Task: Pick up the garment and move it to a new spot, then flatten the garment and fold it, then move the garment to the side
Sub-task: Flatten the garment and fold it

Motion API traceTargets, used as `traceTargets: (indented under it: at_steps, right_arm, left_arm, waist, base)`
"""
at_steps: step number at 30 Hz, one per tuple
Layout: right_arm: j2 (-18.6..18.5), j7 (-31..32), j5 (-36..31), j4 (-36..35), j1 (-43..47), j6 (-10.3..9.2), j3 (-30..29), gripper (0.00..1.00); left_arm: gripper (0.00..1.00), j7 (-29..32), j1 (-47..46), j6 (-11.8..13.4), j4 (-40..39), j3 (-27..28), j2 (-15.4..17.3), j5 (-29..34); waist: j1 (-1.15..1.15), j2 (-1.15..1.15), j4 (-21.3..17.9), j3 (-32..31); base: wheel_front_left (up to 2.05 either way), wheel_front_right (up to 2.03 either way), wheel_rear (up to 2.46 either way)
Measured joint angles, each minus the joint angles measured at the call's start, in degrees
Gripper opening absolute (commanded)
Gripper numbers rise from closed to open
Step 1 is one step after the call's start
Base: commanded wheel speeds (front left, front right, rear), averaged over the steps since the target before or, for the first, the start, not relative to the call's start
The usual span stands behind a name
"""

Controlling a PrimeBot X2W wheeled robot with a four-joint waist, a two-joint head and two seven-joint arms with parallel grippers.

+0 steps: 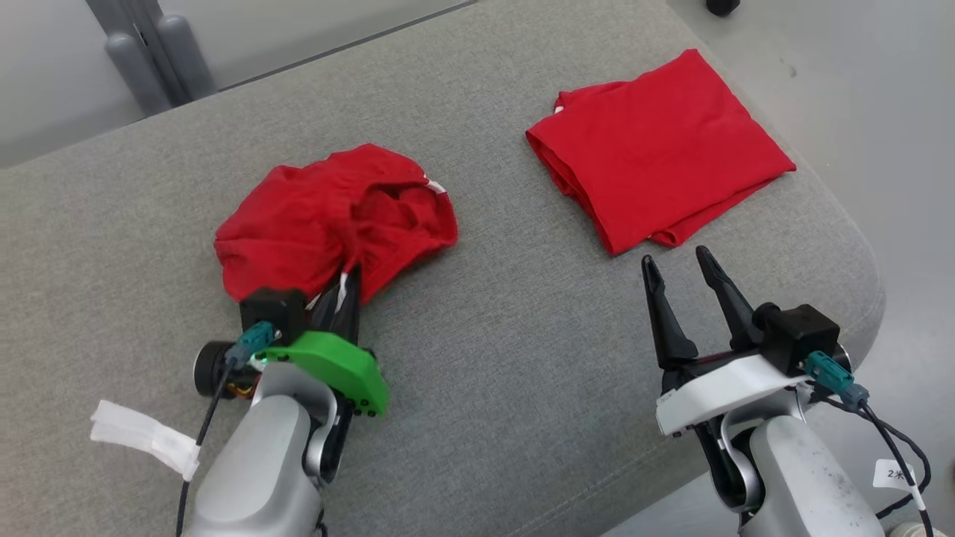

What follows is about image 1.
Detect teal left camera connector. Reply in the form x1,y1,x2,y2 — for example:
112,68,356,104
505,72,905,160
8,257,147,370
224,322,274,368

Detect white paper cable label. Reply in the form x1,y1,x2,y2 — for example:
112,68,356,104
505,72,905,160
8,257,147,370
873,460,915,490

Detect teal right camera connector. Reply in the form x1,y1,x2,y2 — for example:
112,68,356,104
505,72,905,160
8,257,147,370
804,351,870,407

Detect red shorts with white trim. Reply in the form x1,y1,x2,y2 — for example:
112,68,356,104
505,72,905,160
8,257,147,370
214,143,458,307

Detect teal camera connector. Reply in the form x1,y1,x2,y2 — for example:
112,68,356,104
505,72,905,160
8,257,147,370
804,351,870,407
224,322,274,368

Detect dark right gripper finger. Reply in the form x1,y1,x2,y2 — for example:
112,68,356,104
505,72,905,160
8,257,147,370
695,246,759,350
642,255,700,371

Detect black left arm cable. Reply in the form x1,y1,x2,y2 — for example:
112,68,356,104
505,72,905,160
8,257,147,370
175,358,241,537

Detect white fabric cable strap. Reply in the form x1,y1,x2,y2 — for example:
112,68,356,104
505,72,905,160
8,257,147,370
90,399,202,482

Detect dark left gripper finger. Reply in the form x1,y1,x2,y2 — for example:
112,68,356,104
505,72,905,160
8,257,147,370
334,263,363,345
307,289,340,335

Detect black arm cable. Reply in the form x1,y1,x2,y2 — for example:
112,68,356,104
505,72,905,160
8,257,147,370
819,394,933,537
175,358,241,537

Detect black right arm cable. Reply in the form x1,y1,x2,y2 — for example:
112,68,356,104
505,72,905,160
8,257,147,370
819,394,933,537

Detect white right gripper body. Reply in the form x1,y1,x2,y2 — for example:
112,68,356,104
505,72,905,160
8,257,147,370
656,349,812,438

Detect red white basketball jersey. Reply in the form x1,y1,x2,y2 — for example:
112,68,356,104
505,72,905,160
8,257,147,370
526,48,797,257

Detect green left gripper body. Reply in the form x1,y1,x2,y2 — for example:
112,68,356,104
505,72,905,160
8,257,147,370
254,330,389,417

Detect grey partition post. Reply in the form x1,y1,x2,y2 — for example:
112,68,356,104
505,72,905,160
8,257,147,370
86,0,219,116

